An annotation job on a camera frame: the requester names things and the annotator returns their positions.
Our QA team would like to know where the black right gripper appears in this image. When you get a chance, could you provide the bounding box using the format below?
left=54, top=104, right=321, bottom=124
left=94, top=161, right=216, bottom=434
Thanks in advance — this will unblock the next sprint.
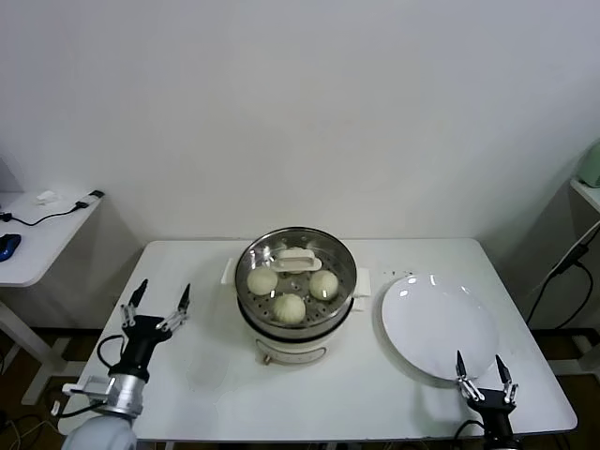
left=454, top=350, right=520, bottom=441

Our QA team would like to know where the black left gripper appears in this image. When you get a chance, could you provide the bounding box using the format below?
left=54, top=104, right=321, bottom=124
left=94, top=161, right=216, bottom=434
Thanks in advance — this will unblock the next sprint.
left=119, top=278, right=192, bottom=376

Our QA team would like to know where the white steamed baozi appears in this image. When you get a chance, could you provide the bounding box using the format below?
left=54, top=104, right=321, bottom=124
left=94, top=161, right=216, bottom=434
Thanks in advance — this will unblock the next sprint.
left=308, top=270, right=339, bottom=301
left=247, top=267, right=278, bottom=296
left=272, top=292, right=307, bottom=325

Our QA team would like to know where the glass lid with white handle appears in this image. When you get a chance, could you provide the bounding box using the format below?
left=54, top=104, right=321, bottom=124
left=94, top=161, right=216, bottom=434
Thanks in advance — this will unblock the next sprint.
left=234, top=228, right=356, bottom=329

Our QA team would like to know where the stainless steel steamer basket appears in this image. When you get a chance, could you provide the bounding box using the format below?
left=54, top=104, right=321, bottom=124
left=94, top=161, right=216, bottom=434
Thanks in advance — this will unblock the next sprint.
left=219, top=227, right=374, bottom=331

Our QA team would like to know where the white round plate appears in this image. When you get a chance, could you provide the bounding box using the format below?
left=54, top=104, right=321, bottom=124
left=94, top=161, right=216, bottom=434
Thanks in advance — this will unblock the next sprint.
left=380, top=274, right=499, bottom=383

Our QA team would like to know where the white side desk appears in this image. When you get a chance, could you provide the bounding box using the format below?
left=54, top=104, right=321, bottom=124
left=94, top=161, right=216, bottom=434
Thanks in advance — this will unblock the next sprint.
left=0, top=190, right=107, bottom=407

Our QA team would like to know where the white electric cooker pot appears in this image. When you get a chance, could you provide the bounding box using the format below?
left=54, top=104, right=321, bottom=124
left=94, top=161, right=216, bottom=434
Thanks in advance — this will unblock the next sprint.
left=235, top=292, right=371, bottom=368

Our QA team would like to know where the blue computer mouse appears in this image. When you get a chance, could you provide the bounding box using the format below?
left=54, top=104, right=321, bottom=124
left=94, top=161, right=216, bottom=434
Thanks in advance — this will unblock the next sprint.
left=0, top=232, right=23, bottom=263

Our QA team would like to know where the white shelf desk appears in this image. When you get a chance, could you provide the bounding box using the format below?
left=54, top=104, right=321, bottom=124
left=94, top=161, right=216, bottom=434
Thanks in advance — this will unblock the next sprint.
left=569, top=176, right=600, bottom=215

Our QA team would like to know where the pale green appliance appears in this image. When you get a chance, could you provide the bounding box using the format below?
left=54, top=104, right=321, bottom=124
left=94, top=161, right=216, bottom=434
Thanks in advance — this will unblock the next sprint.
left=575, top=142, right=600, bottom=188

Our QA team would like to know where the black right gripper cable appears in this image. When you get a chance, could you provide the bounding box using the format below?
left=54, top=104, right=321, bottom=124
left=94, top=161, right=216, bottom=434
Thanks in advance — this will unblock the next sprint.
left=453, top=419, right=485, bottom=447

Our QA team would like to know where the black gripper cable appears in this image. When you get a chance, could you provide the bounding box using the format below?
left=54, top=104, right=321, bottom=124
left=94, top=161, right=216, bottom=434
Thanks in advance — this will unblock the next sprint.
left=96, top=333, right=128, bottom=372
left=453, top=419, right=485, bottom=447

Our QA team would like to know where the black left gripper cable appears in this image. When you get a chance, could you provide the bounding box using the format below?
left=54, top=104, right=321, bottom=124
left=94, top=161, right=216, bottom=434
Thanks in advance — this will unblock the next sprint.
left=96, top=333, right=128, bottom=372

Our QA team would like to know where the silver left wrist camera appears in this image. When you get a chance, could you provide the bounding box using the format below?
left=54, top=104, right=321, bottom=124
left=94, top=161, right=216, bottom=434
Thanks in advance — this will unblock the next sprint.
left=62, top=374, right=116, bottom=402

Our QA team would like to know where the black cable with connectors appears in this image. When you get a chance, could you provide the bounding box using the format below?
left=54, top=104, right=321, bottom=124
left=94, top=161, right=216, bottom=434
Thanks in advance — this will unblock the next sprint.
left=0, top=189, right=104, bottom=229

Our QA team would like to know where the black power adapter cable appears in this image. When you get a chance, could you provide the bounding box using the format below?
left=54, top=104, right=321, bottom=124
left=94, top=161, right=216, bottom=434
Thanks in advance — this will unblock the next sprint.
left=524, top=233, right=595, bottom=329

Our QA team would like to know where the thin white cable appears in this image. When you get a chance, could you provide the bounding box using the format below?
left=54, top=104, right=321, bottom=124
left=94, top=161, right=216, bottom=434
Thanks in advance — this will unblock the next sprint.
left=529, top=228, right=595, bottom=295

